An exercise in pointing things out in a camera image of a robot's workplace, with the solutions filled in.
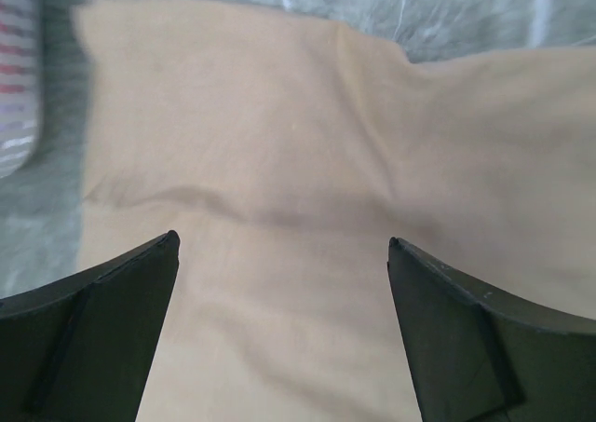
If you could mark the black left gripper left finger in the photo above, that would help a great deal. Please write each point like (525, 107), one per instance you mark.
(81, 348)

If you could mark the beige t shirt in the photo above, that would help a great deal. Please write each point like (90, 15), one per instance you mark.
(286, 151)

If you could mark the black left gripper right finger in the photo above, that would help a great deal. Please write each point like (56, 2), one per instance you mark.
(478, 353)

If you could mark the white perforated laundry basket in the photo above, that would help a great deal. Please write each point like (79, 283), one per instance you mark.
(21, 82)

